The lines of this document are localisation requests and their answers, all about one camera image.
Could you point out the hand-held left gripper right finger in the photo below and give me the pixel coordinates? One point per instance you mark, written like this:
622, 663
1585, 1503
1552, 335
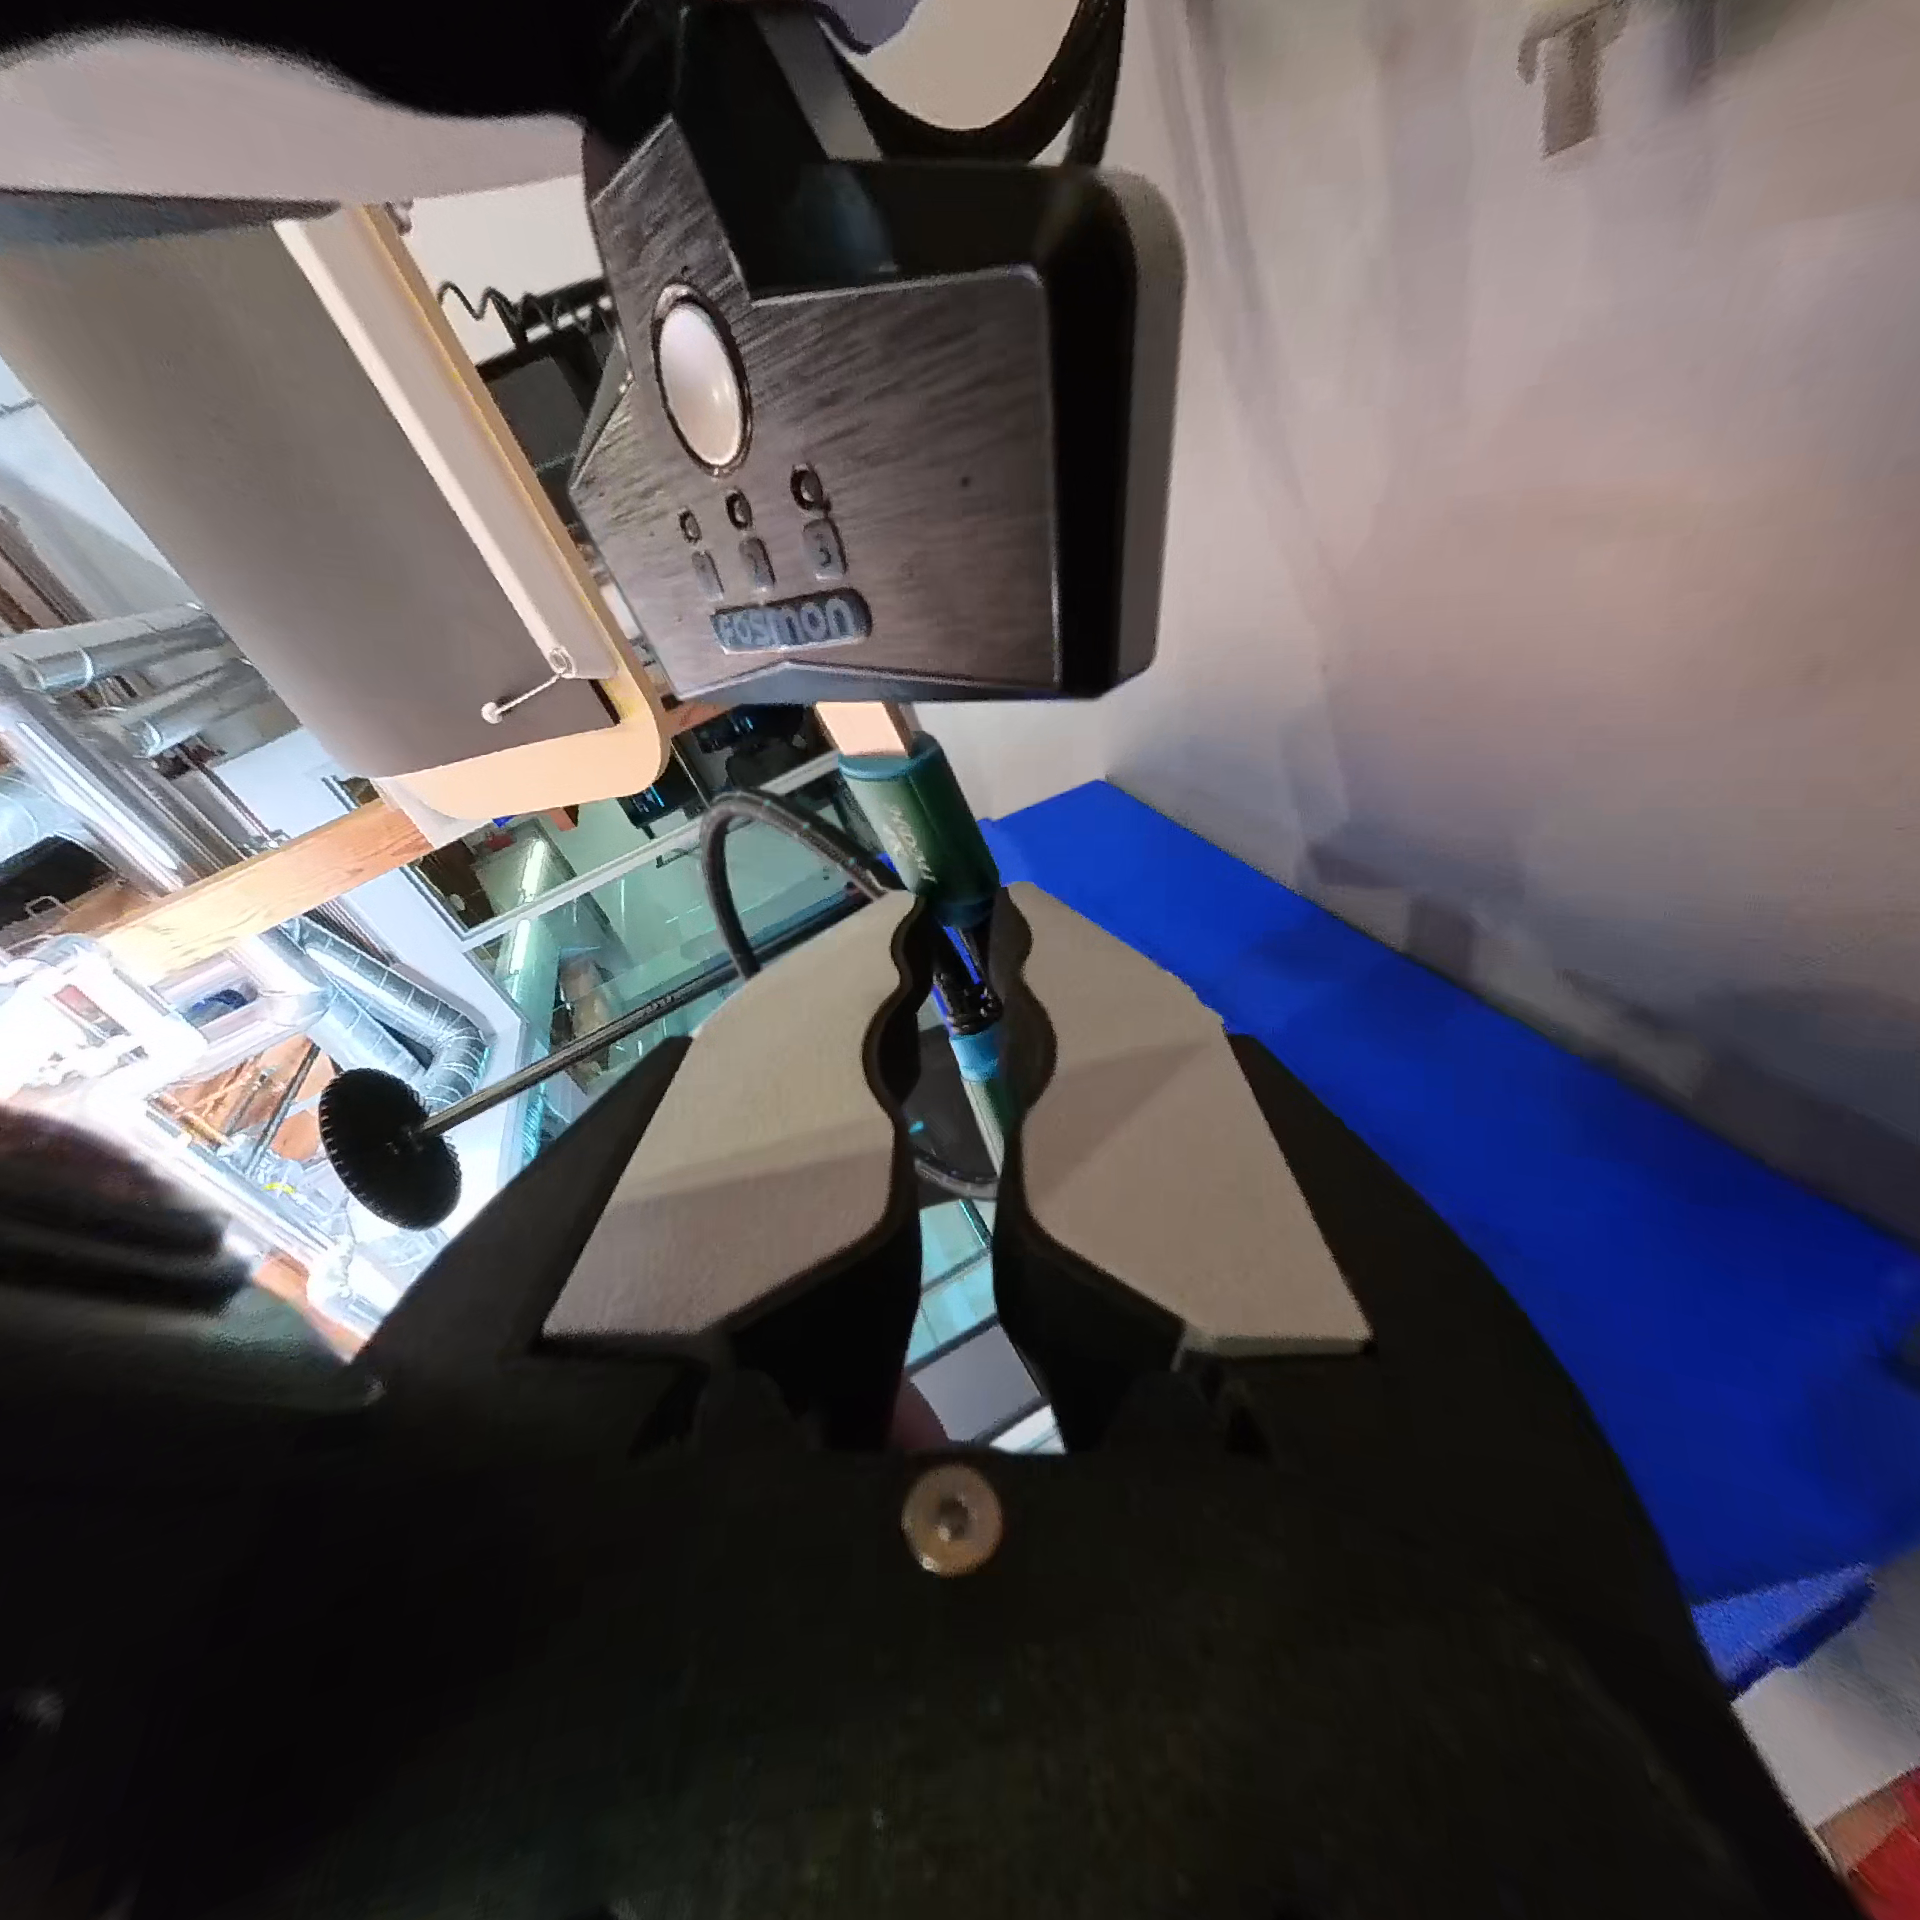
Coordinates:
1173, 1171

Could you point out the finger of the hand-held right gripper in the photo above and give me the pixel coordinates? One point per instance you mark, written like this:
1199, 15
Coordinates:
259, 477
271, 131

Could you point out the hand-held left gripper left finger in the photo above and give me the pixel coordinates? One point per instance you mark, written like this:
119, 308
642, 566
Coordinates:
754, 1140

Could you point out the blue plastic bin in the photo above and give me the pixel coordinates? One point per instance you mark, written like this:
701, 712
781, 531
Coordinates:
1499, 1140

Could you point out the black switch box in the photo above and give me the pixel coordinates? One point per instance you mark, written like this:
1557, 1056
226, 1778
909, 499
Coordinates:
904, 477

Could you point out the black toothed wheel on rod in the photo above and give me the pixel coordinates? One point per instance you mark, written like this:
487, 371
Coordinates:
384, 1149

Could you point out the wooden ceiling beam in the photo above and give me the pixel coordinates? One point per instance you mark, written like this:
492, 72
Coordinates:
259, 890

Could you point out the silver ventilation duct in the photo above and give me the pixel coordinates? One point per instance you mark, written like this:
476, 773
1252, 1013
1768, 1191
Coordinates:
379, 1007

